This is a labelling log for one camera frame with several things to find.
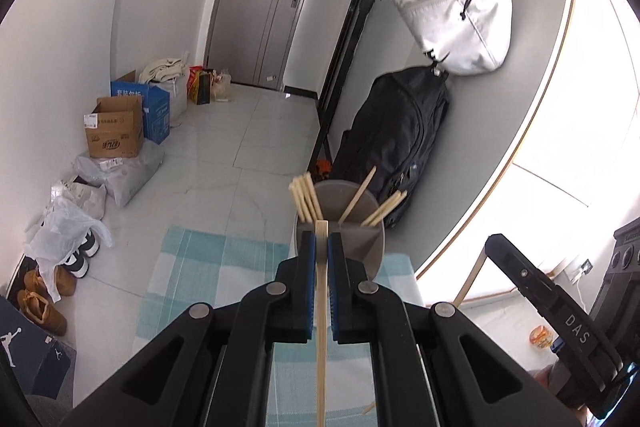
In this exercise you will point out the orange black tool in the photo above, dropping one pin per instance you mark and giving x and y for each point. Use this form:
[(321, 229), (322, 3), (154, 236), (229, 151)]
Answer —
[(323, 168)]

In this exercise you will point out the window with wooden frame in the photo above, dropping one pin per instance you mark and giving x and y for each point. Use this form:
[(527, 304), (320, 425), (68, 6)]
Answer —
[(575, 107)]

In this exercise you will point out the red bag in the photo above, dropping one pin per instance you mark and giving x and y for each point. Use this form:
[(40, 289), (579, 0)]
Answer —
[(192, 87)]

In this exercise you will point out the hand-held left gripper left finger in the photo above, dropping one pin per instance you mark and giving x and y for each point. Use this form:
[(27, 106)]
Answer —
[(310, 267)]

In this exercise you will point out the orange round container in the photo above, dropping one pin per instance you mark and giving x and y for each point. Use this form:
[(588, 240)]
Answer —
[(542, 338)]

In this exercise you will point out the white wall charger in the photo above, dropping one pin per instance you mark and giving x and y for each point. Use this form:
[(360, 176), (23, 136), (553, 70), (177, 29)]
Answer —
[(582, 268)]

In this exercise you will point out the white grey utensil holder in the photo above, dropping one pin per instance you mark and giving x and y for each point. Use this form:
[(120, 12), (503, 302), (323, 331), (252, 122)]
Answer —
[(370, 252)]

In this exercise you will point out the cream cloth tote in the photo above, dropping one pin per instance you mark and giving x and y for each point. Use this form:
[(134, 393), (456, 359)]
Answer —
[(162, 69)]

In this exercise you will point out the black yellow paper bag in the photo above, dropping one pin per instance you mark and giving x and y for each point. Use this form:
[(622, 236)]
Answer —
[(204, 89)]

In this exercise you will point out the person's right hand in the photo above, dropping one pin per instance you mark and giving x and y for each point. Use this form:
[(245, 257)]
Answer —
[(544, 377)]

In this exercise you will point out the dark blue shoe box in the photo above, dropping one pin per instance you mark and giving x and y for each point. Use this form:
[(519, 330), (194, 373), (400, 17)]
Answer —
[(35, 357)]

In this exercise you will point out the brown boot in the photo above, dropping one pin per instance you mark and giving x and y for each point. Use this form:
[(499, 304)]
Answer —
[(45, 314), (65, 282)]

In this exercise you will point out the teal checked tablecloth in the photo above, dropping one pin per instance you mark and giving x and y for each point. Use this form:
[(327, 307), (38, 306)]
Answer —
[(210, 267)]

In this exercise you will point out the brown cardboard box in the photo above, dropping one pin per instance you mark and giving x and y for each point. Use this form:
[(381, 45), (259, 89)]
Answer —
[(115, 137)]

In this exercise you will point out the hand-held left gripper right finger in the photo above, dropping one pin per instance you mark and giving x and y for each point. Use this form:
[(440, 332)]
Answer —
[(334, 287)]

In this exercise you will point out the black white sneaker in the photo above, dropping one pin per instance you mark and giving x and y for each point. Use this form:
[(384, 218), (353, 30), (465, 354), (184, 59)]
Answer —
[(91, 244), (75, 266)]

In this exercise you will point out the grey plastic parcel bag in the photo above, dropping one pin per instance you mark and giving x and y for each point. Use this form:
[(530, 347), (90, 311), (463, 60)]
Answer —
[(132, 177), (90, 169)]

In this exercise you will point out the white plastic parcel bag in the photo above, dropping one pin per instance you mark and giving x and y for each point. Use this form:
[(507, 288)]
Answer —
[(85, 202)]

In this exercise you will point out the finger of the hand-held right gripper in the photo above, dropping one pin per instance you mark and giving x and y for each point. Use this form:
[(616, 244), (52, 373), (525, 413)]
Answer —
[(570, 322)]

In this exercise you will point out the translucent white plastic bag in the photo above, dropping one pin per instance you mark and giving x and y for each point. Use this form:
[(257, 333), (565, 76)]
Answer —
[(60, 232)]

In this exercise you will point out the blue cardboard box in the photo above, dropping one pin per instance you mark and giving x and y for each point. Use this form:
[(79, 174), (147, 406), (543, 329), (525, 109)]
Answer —
[(157, 112)]

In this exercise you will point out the black backpack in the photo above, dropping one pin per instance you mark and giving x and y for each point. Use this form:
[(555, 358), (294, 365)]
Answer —
[(395, 132)]

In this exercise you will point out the black door frame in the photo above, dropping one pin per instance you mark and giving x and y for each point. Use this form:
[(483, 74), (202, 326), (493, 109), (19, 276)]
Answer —
[(350, 32)]

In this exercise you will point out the white woven sack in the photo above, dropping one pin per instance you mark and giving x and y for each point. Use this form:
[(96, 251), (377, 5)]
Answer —
[(177, 102)]

